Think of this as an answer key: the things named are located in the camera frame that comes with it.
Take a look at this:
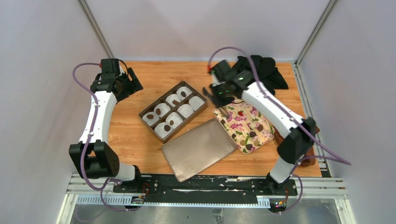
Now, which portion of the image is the metallic box lid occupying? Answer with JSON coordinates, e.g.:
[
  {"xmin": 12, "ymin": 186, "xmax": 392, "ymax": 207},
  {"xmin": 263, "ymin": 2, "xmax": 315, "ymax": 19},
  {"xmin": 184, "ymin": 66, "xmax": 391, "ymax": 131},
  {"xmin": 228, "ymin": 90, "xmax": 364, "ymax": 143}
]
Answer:
[{"xmin": 161, "ymin": 119, "xmax": 237, "ymax": 182}]

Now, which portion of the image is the floral rectangular tray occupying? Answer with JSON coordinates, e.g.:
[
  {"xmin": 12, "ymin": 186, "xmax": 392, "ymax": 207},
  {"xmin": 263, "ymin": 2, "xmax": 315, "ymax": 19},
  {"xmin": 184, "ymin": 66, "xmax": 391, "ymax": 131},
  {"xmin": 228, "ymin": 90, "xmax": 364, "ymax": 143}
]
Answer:
[{"xmin": 213, "ymin": 100, "xmax": 274, "ymax": 154}]

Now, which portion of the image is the black cloth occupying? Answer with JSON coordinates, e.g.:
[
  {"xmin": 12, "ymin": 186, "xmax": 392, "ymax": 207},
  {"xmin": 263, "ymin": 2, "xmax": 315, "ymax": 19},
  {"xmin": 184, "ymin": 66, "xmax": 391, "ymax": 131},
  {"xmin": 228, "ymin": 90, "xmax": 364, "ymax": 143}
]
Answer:
[{"xmin": 232, "ymin": 55, "xmax": 289, "ymax": 95}]

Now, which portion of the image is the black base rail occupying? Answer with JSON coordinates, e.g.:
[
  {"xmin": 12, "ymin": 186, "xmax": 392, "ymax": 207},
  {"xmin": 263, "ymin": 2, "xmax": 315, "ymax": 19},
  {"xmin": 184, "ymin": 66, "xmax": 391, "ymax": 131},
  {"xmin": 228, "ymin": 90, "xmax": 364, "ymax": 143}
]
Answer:
[{"xmin": 113, "ymin": 174, "xmax": 297, "ymax": 204}]

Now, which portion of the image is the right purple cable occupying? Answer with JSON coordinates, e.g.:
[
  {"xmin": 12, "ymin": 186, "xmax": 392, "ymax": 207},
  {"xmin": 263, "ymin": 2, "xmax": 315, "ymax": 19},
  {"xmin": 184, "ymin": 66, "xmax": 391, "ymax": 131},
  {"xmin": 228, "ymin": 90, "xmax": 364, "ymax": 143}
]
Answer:
[{"xmin": 208, "ymin": 46, "xmax": 352, "ymax": 215}]

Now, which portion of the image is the brown compartment chocolate box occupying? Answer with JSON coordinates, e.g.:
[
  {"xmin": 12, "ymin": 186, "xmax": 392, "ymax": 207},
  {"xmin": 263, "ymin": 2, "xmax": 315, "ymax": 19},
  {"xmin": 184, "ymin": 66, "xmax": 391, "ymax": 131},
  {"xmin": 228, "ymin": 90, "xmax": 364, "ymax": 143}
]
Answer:
[{"xmin": 139, "ymin": 81, "xmax": 207, "ymax": 143}]

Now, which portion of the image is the brown cloth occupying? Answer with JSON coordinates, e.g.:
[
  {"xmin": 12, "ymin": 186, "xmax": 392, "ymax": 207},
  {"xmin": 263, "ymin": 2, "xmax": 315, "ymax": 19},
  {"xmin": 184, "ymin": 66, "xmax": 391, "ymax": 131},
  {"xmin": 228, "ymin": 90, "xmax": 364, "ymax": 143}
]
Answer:
[{"xmin": 272, "ymin": 126, "xmax": 316, "ymax": 167}]

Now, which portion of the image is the white paper cup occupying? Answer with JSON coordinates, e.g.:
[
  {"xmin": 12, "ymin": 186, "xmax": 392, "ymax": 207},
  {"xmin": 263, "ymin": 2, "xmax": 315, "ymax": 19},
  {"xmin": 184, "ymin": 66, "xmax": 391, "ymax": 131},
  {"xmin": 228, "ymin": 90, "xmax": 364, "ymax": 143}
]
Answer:
[
  {"xmin": 177, "ymin": 104, "xmax": 194, "ymax": 119},
  {"xmin": 154, "ymin": 122, "xmax": 173, "ymax": 139},
  {"xmin": 142, "ymin": 112, "xmax": 160, "ymax": 126},
  {"xmin": 176, "ymin": 86, "xmax": 192, "ymax": 100},
  {"xmin": 166, "ymin": 94, "xmax": 182, "ymax": 107},
  {"xmin": 166, "ymin": 112, "xmax": 183, "ymax": 129},
  {"xmin": 188, "ymin": 96, "xmax": 205, "ymax": 111},
  {"xmin": 154, "ymin": 103, "xmax": 171, "ymax": 118}
]

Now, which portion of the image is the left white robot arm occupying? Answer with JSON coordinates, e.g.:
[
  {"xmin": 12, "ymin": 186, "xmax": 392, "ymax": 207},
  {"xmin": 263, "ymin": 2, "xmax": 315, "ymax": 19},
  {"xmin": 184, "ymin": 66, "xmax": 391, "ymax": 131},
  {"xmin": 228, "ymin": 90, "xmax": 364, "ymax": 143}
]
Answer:
[{"xmin": 69, "ymin": 58, "xmax": 143, "ymax": 193}]

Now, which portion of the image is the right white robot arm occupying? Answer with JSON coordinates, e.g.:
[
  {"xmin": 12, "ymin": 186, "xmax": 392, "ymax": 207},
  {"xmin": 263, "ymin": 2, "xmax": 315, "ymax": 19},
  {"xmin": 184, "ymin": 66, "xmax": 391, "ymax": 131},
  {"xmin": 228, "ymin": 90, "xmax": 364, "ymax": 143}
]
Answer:
[{"xmin": 208, "ymin": 60, "xmax": 316, "ymax": 195}]

